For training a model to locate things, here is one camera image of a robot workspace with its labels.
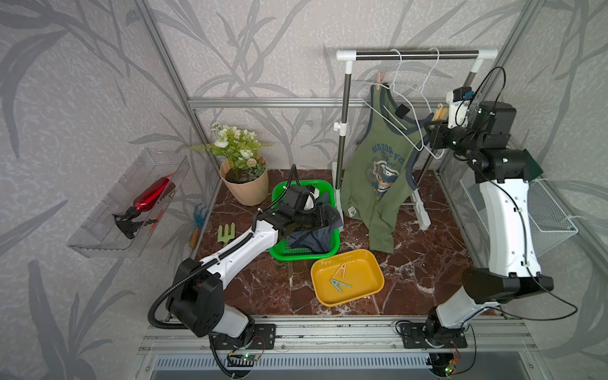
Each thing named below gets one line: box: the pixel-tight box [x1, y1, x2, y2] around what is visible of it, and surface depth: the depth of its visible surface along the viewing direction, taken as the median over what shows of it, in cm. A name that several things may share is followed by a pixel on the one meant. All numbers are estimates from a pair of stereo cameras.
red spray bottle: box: [111, 176, 176, 240], surface depth 65 cm
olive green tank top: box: [340, 83, 434, 254], surface depth 93 cm
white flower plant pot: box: [187, 122, 270, 206], surface depth 97 cm
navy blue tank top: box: [285, 192, 343, 255], surface depth 91 cm
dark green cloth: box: [522, 148, 544, 182], surface depth 70 cm
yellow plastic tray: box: [310, 248, 385, 308], surface depth 86 cm
